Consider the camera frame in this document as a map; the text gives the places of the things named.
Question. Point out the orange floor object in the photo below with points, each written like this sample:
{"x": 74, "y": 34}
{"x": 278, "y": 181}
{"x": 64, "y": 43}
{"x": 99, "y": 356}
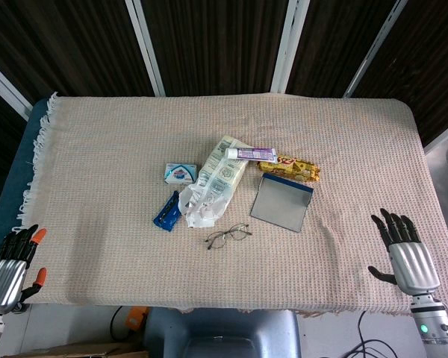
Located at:
{"x": 136, "y": 318}

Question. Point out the dark blue glasses case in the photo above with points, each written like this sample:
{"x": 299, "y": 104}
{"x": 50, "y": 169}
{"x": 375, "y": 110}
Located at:
{"x": 280, "y": 205}

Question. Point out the blue snack wrapper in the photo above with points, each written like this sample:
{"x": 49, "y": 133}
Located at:
{"x": 166, "y": 216}

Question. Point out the beige waffle weave cloth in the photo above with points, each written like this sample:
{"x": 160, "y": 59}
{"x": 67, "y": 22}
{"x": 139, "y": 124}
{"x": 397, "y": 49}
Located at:
{"x": 134, "y": 261}

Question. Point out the gold snack packet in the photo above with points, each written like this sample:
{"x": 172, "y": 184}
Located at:
{"x": 291, "y": 169}

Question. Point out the clear plastic bag of soaps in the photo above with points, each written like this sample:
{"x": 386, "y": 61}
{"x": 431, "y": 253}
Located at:
{"x": 220, "y": 175}

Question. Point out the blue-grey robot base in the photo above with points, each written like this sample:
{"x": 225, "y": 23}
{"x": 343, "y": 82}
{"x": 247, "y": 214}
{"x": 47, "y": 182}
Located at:
{"x": 224, "y": 332}

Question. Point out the white partition frame post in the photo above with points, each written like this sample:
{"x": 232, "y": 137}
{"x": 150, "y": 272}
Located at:
{"x": 376, "y": 44}
{"x": 444, "y": 138}
{"x": 145, "y": 44}
{"x": 288, "y": 44}
{"x": 7, "y": 91}

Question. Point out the left orange-tipped silver robot hand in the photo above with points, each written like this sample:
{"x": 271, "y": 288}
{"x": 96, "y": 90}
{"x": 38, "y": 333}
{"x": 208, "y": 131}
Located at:
{"x": 3, "y": 279}

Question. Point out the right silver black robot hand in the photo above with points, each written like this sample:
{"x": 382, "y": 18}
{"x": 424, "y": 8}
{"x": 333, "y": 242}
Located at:
{"x": 412, "y": 264}

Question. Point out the white blue soap box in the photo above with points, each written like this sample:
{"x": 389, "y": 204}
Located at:
{"x": 179, "y": 173}

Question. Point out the brown cardboard box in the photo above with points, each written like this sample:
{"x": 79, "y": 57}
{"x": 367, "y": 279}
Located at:
{"x": 78, "y": 350}

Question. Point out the thin metal frame eyeglasses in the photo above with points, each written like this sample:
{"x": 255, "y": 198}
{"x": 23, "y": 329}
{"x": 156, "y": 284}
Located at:
{"x": 237, "y": 229}

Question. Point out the purple white toothpaste tube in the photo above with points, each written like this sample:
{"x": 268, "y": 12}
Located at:
{"x": 250, "y": 153}

